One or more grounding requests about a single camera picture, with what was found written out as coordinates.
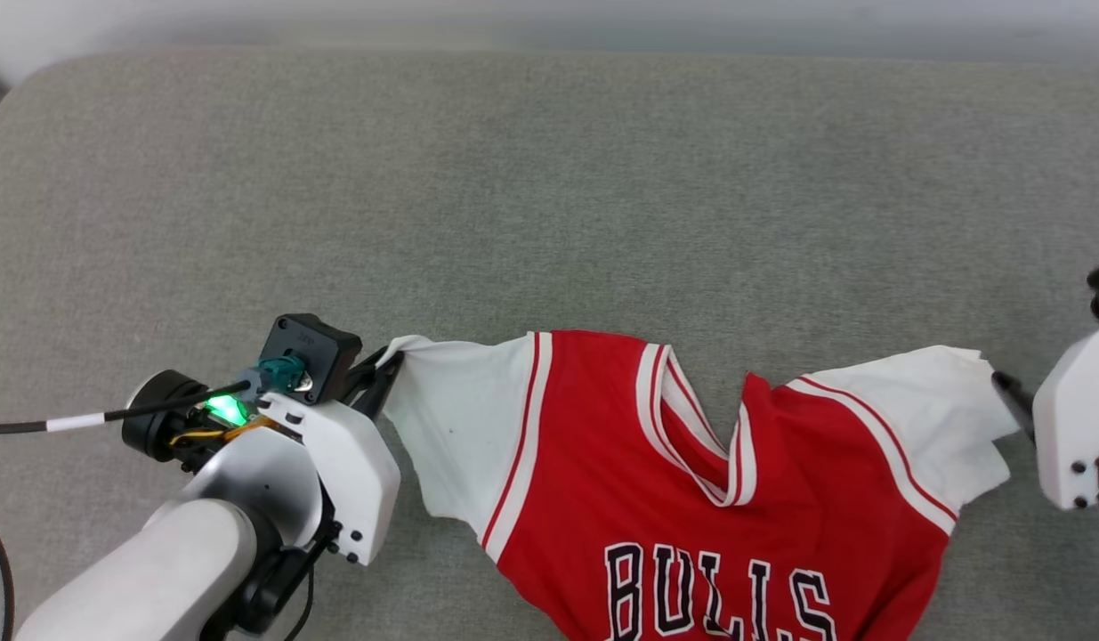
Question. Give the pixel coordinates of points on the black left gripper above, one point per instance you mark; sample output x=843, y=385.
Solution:
x=162, y=414

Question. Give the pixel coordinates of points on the red Bulls basketball jersey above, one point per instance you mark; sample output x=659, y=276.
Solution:
x=602, y=463

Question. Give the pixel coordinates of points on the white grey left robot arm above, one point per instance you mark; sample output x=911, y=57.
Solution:
x=157, y=570

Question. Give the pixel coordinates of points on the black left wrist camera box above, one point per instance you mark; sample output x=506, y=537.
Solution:
x=313, y=343

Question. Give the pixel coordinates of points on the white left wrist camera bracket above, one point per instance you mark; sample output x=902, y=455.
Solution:
x=353, y=463

